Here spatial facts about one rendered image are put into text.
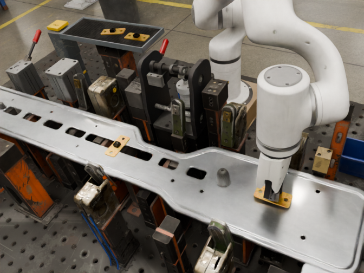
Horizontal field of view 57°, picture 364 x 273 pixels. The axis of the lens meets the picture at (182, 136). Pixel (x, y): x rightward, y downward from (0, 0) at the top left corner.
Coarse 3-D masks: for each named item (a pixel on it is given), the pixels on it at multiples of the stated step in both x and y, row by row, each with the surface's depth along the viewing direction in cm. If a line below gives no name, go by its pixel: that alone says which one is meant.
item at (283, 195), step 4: (256, 188) 80; (260, 188) 80; (264, 188) 80; (256, 192) 80; (284, 192) 79; (256, 196) 79; (260, 196) 79; (280, 196) 78; (284, 196) 78; (288, 196) 78; (292, 196) 78; (268, 200) 78; (280, 200) 77; (288, 200) 77; (276, 204) 77; (280, 204) 77; (284, 204) 76; (288, 204) 76
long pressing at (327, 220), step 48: (0, 96) 127; (48, 144) 104; (96, 144) 101; (144, 144) 98; (192, 192) 84; (240, 192) 82; (288, 192) 80; (336, 192) 78; (288, 240) 72; (336, 240) 70
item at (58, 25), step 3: (57, 21) 130; (60, 21) 130; (63, 21) 129; (66, 21) 129; (51, 24) 129; (54, 24) 128; (57, 24) 128; (60, 24) 128; (63, 24) 128; (66, 24) 129; (48, 27) 128; (51, 27) 127; (54, 27) 127; (57, 27) 126; (60, 27) 126; (63, 27) 128; (54, 30) 127; (57, 30) 126
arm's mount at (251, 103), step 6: (246, 84) 143; (252, 84) 143; (252, 90) 140; (252, 96) 137; (246, 102) 135; (252, 102) 135; (246, 108) 133; (252, 108) 137; (246, 114) 132; (252, 114) 139; (246, 120) 135; (252, 120) 141; (246, 126) 137
